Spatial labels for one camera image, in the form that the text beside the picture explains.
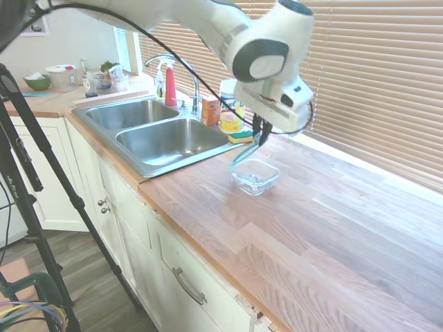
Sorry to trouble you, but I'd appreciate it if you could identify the orange baking soda box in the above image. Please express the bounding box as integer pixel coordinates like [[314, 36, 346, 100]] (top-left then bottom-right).
[[201, 96, 222, 127]]

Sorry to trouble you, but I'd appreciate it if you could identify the yellow disinfecting wipes canister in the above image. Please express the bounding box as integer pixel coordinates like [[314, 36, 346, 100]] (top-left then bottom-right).
[[219, 79, 246, 134]]

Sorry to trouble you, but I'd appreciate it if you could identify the clear soap bottle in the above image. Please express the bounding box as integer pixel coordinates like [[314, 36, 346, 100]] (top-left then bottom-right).
[[154, 59, 167, 102]]

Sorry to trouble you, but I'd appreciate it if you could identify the clear tall bottle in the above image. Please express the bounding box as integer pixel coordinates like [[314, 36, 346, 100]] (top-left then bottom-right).
[[80, 55, 91, 88]]

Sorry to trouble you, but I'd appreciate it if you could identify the clear plastic tray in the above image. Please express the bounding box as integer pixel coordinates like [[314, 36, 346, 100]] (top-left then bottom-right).
[[94, 71, 130, 95]]

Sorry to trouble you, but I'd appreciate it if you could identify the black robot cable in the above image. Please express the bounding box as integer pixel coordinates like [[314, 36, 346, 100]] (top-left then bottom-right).
[[19, 0, 315, 136]]

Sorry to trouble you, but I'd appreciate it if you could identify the yellow green sponge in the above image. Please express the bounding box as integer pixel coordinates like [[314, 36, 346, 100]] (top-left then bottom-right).
[[227, 130, 255, 145]]

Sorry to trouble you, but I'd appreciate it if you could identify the purple cable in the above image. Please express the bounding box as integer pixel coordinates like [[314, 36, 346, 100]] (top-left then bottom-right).
[[0, 302, 62, 331]]

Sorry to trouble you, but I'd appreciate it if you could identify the wide beige window blind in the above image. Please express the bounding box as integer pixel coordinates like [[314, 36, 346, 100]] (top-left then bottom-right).
[[138, 0, 443, 194]]

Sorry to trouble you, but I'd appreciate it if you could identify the long wooden strip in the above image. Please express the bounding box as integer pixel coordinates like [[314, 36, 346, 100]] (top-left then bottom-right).
[[72, 90, 150, 107]]

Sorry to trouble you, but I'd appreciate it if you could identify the white wall plate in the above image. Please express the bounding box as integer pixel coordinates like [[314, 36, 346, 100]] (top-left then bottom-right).
[[21, 16, 48, 37]]

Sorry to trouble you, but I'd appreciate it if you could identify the large green C clamp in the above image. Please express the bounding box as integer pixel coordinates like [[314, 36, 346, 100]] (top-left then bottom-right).
[[0, 272, 64, 314]]

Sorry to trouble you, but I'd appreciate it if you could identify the black camera tripod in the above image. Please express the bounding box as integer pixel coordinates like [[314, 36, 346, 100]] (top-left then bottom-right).
[[0, 62, 143, 332]]

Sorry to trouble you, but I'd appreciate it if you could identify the clear lid with blue rim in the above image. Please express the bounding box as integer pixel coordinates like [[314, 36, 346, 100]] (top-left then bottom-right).
[[228, 132, 268, 173]]

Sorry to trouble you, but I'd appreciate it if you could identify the yellow cable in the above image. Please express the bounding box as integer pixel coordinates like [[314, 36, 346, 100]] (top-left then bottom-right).
[[0, 301, 67, 322]]

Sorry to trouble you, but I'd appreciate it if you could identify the wooden platform board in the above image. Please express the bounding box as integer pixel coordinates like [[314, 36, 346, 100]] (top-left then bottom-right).
[[0, 258, 33, 295]]

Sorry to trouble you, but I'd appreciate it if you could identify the chrome kitchen faucet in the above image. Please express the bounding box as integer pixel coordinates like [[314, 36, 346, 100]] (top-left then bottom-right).
[[144, 53, 203, 116]]

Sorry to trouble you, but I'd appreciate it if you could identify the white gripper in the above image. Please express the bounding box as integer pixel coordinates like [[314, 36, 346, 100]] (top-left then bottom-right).
[[234, 74, 315, 146]]

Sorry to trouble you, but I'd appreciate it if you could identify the clear glass food container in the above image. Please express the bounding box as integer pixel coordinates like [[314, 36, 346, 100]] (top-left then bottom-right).
[[230, 158, 280, 198]]

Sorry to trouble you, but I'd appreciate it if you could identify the black bulky object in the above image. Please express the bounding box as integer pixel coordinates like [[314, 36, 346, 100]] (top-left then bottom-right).
[[0, 0, 46, 53]]

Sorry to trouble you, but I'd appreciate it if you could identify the red spray bottle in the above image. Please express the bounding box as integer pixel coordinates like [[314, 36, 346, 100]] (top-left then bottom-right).
[[160, 56, 179, 107]]

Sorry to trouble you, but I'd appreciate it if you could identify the white base cabinet run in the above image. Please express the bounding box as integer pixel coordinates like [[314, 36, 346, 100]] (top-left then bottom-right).
[[64, 116, 278, 332]]

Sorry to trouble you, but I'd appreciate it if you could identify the small white framed window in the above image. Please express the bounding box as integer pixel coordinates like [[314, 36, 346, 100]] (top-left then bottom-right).
[[112, 26, 140, 76]]

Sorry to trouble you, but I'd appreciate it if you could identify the stainless steel double sink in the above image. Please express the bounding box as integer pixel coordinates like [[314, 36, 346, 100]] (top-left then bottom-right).
[[70, 95, 246, 179]]

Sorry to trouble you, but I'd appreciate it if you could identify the white corner cabinet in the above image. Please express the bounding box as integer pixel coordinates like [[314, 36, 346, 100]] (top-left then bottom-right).
[[9, 116, 91, 233]]

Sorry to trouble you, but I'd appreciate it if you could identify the clear canister with white lid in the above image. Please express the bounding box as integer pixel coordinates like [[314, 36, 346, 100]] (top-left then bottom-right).
[[45, 64, 80, 94]]

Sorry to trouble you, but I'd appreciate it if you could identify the brushed metal drawer handle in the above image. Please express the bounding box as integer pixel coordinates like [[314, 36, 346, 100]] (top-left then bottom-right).
[[171, 266, 208, 306]]

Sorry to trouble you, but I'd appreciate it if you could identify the green bowl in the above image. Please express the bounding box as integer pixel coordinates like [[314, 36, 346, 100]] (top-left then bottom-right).
[[23, 73, 53, 92]]

